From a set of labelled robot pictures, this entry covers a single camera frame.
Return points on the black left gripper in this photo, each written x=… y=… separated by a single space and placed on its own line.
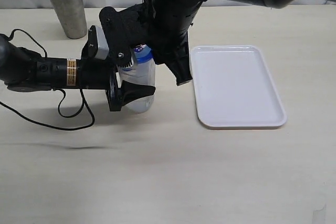
x=100 y=75

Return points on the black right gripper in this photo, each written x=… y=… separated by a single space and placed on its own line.
x=168 y=23

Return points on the clear plastic container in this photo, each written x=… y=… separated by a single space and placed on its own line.
x=138 y=84

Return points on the blue plastic lid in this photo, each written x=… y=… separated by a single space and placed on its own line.
x=140 y=54

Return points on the stainless steel cup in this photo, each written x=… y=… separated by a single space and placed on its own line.
x=71 y=15

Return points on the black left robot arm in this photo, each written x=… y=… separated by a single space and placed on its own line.
x=23 y=70

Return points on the white rectangular tray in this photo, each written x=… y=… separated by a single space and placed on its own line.
x=234 y=89

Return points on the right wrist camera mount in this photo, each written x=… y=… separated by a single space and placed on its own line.
x=123 y=30

